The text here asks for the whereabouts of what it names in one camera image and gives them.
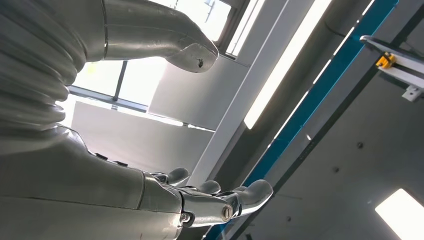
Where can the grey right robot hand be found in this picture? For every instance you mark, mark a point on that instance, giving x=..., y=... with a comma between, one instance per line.
x=66, y=192

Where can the ribbed grey right arm sleeve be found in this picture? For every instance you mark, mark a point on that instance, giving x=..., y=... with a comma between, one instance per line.
x=30, y=82

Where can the thin white ceiling light strip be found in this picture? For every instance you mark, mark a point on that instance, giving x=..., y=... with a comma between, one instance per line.
x=291, y=114

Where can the wide white ceiling light strip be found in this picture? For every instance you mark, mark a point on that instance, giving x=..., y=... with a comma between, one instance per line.
x=285, y=63

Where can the black ceiling track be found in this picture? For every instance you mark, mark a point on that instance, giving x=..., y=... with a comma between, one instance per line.
x=338, y=107

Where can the blue ceiling beam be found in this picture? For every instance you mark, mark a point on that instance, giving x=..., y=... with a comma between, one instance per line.
x=331, y=76

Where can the small round ceiling fitting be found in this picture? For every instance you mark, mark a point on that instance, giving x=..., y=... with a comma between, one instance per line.
x=360, y=145

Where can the square white ceiling light panel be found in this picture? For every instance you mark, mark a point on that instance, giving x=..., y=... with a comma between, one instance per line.
x=404, y=215

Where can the grey ceiling duct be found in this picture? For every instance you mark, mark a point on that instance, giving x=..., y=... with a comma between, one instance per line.
x=294, y=86

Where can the yellow rail clamp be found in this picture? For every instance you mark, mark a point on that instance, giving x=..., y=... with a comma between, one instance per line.
x=386, y=61

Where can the white rail bracket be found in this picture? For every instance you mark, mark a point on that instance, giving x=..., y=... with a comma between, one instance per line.
x=412, y=92

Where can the white overhead rail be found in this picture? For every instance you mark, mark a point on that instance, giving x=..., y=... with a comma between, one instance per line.
x=407, y=71

